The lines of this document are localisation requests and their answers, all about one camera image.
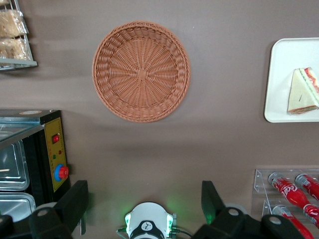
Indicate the clear acrylic bottle rack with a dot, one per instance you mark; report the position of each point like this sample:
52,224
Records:
259,184

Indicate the round brown wicker basket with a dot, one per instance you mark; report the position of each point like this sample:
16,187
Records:
159,49

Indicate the red cola bottle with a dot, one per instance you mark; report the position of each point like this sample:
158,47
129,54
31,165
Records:
289,191
299,224
309,184

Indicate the triangular sandwich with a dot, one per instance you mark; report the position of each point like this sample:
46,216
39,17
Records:
301,94

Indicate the clear bag of snacks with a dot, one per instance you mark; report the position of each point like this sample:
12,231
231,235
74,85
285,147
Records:
12,48
11,23

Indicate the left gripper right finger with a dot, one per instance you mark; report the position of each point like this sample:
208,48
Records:
211,201

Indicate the black food warmer yellow panel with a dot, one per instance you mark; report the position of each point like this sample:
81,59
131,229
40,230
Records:
56,129

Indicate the beige rectangular tray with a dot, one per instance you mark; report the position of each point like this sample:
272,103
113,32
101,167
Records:
279,74

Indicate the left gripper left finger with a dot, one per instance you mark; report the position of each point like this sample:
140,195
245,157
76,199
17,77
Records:
74,199

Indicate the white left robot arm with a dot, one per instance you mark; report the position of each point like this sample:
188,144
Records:
149,214

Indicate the steel food pan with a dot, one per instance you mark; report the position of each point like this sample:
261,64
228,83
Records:
12,179
15,204

